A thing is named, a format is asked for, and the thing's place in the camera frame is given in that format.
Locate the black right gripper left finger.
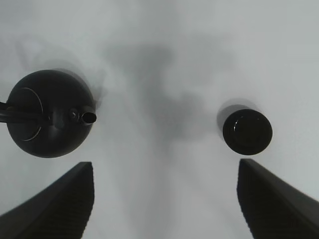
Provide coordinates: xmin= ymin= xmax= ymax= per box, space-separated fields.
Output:
xmin=0 ymin=162 xmax=95 ymax=239

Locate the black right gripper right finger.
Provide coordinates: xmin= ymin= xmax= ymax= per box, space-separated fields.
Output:
xmin=237 ymin=159 xmax=319 ymax=239

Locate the small black teacup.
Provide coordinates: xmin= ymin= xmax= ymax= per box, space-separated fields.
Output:
xmin=222 ymin=109 xmax=273 ymax=155

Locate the black metal teapot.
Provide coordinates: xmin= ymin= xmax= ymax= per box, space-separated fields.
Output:
xmin=0 ymin=69 xmax=97 ymax=158

